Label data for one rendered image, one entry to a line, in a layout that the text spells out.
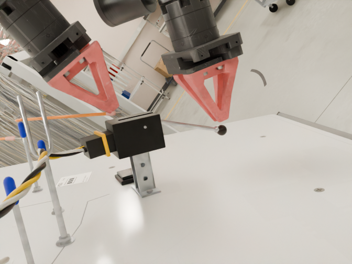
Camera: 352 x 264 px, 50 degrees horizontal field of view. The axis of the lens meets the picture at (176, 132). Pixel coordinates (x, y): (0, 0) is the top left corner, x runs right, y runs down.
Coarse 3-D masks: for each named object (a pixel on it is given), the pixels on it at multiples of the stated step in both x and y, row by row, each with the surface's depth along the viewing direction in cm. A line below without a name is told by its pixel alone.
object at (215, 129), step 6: (162, 120) 45; (168, 120) 45; (144, 126) 42; (180, 126) 46; (186, 126) 46; (192, 126) 47; (198, 126) 47; (204, 126) 47; (216, 126) 48; (216, 132) 48
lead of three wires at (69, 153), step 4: (76, 148) 42; (80, 148) 42; (60, 152) 40; (64, 152) 41; (68, 152) 41; (72, 152) 41; (76, 152) 41; (80, 152) 42; (52, 156) 39; (56, 156) 40; (60, 156) 40; (64, 156) 40; (68, 156) 41
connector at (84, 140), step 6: (102, 132) 44; (108, 132) 43; (84, 138) 42; (90, 138) 42; (96, 138) 41; (108, 138) 41; (84, 144) 41; (90, 144) 41; (96, 144) 41; (102, 144) 41; (108, 144) 42; (114, 144) 42; (84, 150) 41; (90, 150) 41; (96, 150) 41; (102, 150) 41; (114, 150) 42; (90, 156) 41; (96, 156) 41
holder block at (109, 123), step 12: (108, 120) 44; (120, 120) 43; (132, 120) 42; (144, 120) 42; (156, 120) 43; (120, 132) 41; (132, 132) 42; (144, 132) 42; (156, 132) 43; (120, 144) 42; (132, 144) 42; (144, 144) 43; (156, 144) 43; (120, 156) 42
